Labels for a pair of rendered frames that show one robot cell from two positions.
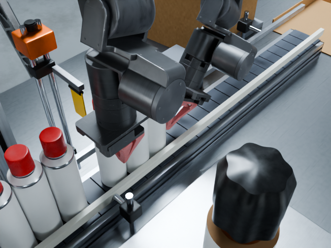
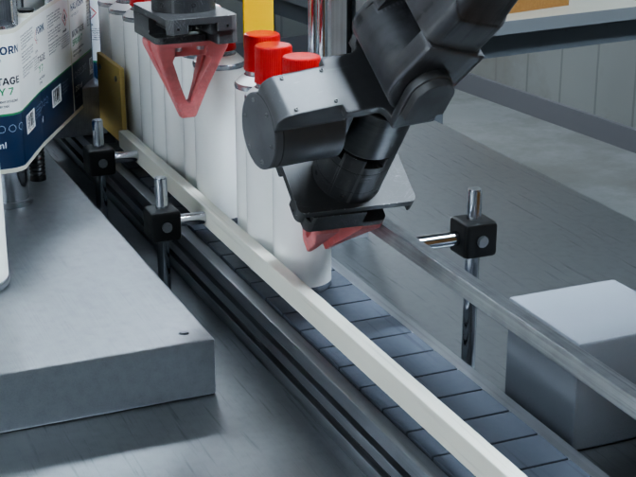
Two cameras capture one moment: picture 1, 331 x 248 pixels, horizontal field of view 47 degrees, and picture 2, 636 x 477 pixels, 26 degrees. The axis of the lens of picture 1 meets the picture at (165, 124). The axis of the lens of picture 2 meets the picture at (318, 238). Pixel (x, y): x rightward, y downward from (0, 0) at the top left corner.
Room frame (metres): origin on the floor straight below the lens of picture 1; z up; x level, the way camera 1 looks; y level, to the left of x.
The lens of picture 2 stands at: (0.97, -1.02, 1.33)
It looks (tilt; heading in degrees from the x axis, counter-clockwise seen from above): 20 degrees down; 112
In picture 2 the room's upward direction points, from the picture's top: straight up
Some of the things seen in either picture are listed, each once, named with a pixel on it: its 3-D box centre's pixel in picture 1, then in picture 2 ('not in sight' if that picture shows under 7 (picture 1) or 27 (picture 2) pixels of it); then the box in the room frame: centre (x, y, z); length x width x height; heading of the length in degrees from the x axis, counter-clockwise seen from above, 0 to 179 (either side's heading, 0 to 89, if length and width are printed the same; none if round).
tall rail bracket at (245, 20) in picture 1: (248, 42); not in sight; (0.88, -0.23, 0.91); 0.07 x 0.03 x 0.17; 46
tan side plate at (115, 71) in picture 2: not in sight; (111, 97); (0.14, 0.35, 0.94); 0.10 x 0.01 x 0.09; 136
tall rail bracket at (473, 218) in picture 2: not in sight; (449, 289); (0.67, -0.02, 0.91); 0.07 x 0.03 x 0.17; 46
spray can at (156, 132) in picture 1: (152, 115); (302, 172); (0.52, 0.02, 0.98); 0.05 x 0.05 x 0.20
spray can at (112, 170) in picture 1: (109, 142); (263, 142); (0.45, 0.10, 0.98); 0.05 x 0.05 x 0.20
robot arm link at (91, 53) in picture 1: (114, 72); not in sight; (0.38, 0.06, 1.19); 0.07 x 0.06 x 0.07; 52
